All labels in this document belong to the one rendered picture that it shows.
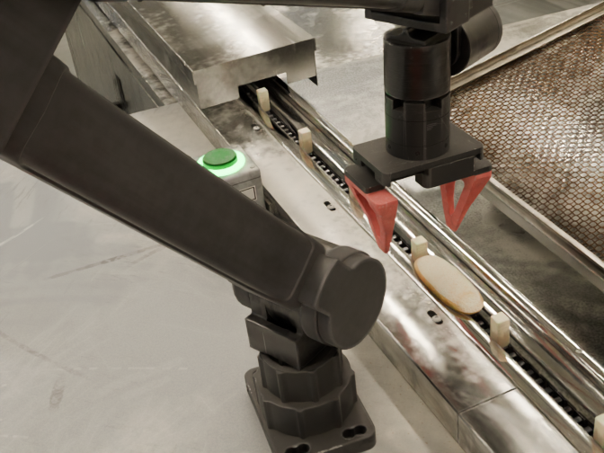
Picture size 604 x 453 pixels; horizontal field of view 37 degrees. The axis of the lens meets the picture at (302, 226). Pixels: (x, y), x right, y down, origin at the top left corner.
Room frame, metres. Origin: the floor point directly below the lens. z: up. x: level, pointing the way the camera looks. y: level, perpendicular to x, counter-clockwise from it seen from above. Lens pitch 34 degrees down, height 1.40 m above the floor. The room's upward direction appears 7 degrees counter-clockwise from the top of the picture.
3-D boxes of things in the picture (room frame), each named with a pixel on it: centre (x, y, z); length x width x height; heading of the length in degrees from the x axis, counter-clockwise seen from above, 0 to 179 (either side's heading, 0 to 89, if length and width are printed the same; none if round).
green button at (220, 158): (0.89, 0.08, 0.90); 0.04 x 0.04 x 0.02
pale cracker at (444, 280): (0.68, -0.13, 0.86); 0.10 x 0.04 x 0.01; 20
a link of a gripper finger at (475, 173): (0.71, -0.13, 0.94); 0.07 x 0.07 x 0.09; 20
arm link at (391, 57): (0.71, -0.12, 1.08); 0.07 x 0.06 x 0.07; 137
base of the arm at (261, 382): (0.57, 0.02, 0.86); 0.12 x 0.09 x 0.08; 14
